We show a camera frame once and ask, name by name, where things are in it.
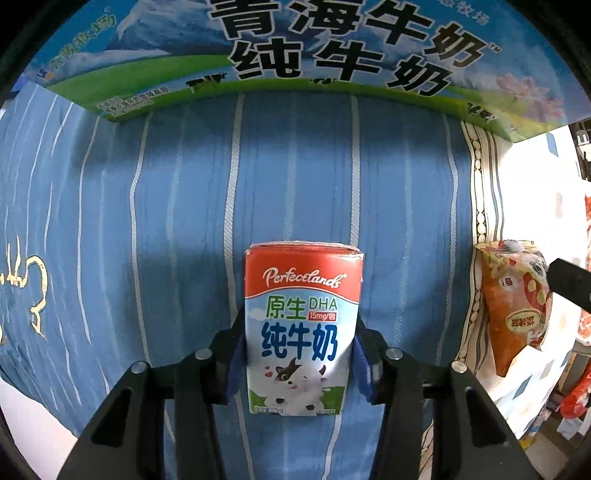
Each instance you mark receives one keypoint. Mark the blue striped bed sheet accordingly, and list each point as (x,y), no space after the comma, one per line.
(184,230)

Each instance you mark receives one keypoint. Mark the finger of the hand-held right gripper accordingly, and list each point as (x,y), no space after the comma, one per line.
(572,284)

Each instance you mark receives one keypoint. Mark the red and white milk carton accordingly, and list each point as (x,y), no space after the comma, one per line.
(300,323)

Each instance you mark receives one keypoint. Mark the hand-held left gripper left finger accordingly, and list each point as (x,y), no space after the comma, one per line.
(233,374)

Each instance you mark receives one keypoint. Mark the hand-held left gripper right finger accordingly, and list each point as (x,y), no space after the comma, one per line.
(364,374)

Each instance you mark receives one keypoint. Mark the checked blanket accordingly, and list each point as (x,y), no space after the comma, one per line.
(521,184)

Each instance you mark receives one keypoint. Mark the printed cardboard box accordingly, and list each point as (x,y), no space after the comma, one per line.
(184,41)

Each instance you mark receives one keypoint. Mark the orange snack bag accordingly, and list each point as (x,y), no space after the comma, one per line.
(512,318)

